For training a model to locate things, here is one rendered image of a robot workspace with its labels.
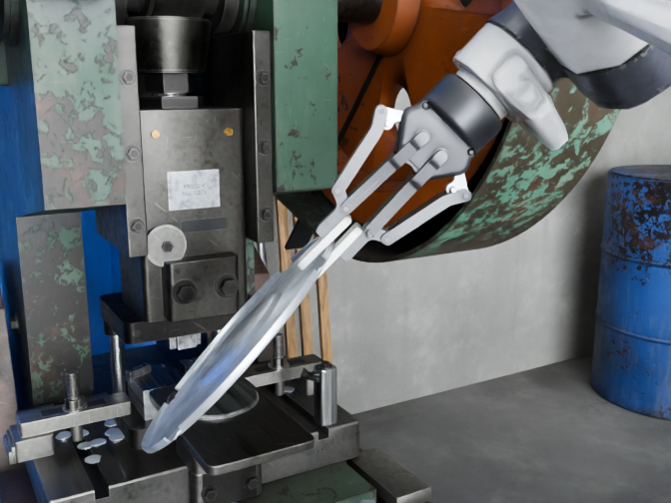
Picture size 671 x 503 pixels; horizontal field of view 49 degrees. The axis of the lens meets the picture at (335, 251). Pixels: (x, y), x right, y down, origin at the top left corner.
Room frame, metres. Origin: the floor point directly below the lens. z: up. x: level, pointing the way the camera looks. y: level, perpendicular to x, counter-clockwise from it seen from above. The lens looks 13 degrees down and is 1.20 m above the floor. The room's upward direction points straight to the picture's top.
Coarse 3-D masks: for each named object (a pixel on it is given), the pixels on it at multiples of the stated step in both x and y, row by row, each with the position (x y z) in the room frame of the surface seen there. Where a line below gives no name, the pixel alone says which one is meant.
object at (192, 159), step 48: (144, 96) 1.03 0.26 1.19; (192, 96) 1.03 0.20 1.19; (144, 144) 0.94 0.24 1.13; (192, 144) 0.98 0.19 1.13; (240, 144) 1.01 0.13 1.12; (192, 192) 0.97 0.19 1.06; (240, 192) 1.01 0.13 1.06; (192, 240) 0.97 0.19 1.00; (240, 240) 1.01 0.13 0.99; (144, 288) 0.94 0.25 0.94; (192, 288) 0.93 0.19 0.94; (240, 288) 1.01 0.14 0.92
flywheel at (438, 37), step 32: (384, 0) 1.18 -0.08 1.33; (416, 0) 1.16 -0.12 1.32; (448, 0) 1.12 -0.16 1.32; (480, 0) 1.04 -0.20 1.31; (352, 32) 1.26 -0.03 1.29; (384, 32) 1.18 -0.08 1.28; (416, 32) 1.16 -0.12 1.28; (448, 32) 1.10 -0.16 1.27; (352, 64) 1.33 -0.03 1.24; (384, 64) 1.24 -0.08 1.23; (416, 64) 1.16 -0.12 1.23; (448, 64) 1.10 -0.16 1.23; (352, 96) 1.33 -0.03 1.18; (384, 96) 1.25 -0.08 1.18; (416, 96) 1.16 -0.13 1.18; (352, 128) 1.33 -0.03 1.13; (480, 160) 0.98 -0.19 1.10; (384, 192) 1.17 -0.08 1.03; (416, 192) 1.10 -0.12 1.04
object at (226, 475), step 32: (224, 416) 0.88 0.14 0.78; (256, 416) 0.89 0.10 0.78; (288, 416) 0.89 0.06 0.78; (192, 448) 0.80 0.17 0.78; (224, 448) 0.80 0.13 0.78; (256, 448) 0.80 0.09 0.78; (288, 448) 0.80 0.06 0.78; (192, 480) 0.88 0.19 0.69; (224, 480) 0.89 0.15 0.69; (256, 480) 0.90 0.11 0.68
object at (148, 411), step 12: (180, 360) 1.09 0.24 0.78; (192, 360) 1.09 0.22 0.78; (156, 372) 1.04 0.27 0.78; (168, 372) 1.04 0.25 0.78; (180, 372) 1.08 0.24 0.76; (132, 384) 1.02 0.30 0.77; (144, 384) 0.99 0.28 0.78; (156, 384) 0.99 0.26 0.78; (168, 384) 0.99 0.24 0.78; (132, 396) 1.03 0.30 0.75; (144, 396) 0.97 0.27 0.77; (144, 408) 0.97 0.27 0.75
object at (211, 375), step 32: (320, 256) 0.73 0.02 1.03; (288, 288) 0.74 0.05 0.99; (256, 320) 0.70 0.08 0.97; (224, 352) 0.71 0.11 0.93; (256, 352) 0.60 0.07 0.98; (192, 384) 0.76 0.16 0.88; (224, 384) 0.59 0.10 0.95; (160, 416) 0.76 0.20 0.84; (192, 416) 0.59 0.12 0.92; (160, 448) 0.62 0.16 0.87
